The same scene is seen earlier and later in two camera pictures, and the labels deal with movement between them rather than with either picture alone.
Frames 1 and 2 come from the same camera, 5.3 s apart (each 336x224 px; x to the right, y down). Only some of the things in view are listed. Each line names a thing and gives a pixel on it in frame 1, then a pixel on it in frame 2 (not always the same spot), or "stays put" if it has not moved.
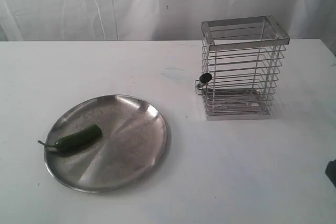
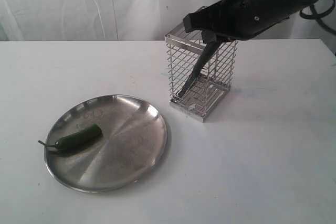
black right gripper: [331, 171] to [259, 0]
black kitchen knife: [204, 78] to [209, 42]
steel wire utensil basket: [241, 59] to [200, 74]
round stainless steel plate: [129, 151] stays put
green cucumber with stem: [76, 139] stays put
